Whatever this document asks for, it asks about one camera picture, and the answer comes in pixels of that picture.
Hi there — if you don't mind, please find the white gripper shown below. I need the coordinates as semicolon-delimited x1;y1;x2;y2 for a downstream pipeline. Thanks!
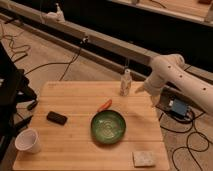
135;77;166;96

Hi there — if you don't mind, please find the green ceramic bowl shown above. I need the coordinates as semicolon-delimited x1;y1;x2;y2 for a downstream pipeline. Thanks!
90;110;126;144

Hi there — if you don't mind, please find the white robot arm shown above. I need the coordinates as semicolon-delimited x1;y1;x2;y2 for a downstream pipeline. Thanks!
136;54;213;114

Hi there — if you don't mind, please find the small clear bottle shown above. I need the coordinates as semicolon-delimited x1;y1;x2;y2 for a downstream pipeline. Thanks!
120;69;132;96

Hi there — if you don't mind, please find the orange carrot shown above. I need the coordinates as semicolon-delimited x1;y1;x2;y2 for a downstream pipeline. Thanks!
97;99;112;112

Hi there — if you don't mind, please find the blue electronic box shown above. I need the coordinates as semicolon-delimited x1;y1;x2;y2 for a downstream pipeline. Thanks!
169;99;188;117

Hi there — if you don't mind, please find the beige square sponge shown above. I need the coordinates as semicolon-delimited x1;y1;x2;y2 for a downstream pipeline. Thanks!
133;151;155;167

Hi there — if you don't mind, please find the black rectangular block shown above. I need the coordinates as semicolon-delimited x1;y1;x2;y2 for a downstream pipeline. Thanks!
46;111;67;125

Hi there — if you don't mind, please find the white paper cup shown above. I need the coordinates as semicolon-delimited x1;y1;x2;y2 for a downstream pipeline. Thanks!
15;128;41;154

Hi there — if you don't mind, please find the black chair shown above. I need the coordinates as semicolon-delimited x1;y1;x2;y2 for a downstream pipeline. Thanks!
0;42;37;163

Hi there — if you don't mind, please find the black floor cable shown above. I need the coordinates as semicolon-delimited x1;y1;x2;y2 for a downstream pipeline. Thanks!
23;36;90;82

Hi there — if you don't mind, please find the white object on rail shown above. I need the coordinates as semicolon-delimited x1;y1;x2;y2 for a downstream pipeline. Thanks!
46;4;65;22

